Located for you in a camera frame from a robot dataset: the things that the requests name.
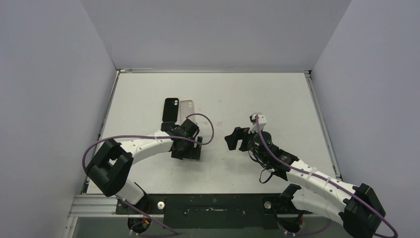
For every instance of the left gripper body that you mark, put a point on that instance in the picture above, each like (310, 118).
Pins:
(192, 138)

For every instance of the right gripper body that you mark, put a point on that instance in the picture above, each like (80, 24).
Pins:
(244, 140)

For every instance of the phone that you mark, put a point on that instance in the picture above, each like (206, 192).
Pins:
(186, 108)

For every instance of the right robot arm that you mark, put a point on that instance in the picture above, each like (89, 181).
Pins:
(356, 208)

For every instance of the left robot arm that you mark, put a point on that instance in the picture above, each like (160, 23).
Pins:
(110, 167)

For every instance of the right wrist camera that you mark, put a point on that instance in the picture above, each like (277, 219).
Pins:
(258, 121)

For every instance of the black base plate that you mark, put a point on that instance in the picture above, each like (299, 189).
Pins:
(221, 211)

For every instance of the aluminium frame rail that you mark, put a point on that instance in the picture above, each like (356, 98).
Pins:
(95, 205)

